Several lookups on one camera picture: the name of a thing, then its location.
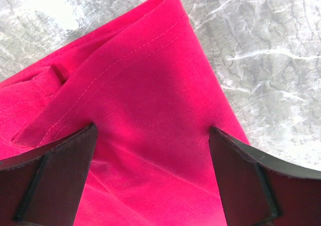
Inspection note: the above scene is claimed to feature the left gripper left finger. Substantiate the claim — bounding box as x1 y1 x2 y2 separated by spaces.
1 124 97 225

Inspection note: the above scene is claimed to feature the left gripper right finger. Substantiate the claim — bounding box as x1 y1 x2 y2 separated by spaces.
209 128 320 225

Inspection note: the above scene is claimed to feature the magenta pink t-shirt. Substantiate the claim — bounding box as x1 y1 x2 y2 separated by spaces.
1 0 247 225

